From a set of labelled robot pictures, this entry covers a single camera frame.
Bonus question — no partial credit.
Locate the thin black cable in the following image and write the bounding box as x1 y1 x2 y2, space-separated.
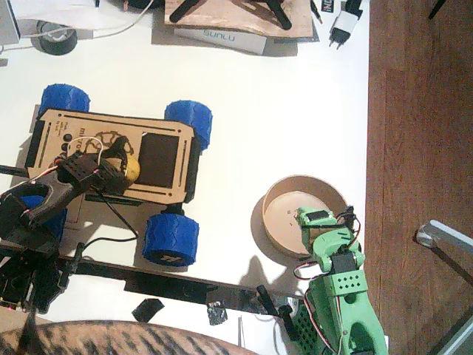
77 186 141 260

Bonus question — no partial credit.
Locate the long black aluminium rail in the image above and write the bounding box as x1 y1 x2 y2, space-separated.
55 254 293 317

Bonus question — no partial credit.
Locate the white SUNLU box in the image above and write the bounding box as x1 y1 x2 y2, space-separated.
173 24 268 56

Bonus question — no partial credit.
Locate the small yellow potato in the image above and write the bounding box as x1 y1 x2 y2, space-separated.
123 155 141 185

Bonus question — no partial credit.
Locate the thin black rod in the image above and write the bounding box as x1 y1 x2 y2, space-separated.
0 164 30 178

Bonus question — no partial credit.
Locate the black plastic scrap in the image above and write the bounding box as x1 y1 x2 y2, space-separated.
132 297 165 322

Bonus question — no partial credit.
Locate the blue rover wheel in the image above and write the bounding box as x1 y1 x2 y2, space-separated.
40 84 91 113
142 213 200 268
164 100 214 152
18 194 69 241

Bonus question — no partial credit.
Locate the white red servo wire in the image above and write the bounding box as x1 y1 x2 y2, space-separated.
27 136 106 186

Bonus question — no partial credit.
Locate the white black power adapter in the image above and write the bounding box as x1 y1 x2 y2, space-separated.
327 0 365 51

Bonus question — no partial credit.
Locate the black tape roll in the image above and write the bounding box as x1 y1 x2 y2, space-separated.
30 20 78 56

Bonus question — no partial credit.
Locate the black round object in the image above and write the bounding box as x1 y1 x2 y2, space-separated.
125 0 166 9

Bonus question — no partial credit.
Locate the white paper sheet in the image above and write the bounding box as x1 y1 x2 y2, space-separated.
13 0 147 33

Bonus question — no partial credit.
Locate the black stick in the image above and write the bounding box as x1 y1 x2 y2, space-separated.
427 0 449 20

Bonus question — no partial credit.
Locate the black clamp handle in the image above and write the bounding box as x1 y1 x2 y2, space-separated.
258 0 293 30
169 0 208 24

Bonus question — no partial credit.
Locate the grey metal bar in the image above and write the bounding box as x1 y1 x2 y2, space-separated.
430 316 473 355

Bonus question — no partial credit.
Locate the dark crumpled foil piece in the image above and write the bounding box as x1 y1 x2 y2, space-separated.
206 300 228 326

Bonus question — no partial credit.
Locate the black spring clamp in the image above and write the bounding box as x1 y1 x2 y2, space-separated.
256 284 301 343

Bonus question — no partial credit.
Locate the grey metal leg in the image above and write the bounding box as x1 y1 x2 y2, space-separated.
415 219 473 285

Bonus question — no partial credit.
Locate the brown paper bowl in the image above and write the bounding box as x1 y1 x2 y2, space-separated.
261 175 350 259

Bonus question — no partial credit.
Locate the grey box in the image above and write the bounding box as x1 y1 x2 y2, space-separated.
0 0 22 47

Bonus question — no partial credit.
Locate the white cable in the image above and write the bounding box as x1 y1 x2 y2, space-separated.
0 0 156 53

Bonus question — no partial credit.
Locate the green arm wrist camera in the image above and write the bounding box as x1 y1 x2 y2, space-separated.
336 206 361 232

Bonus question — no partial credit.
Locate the brown striped fabric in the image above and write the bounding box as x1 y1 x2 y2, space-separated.
0 319 259 355

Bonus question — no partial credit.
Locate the wooden board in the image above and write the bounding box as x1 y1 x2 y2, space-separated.
163 0 315 40

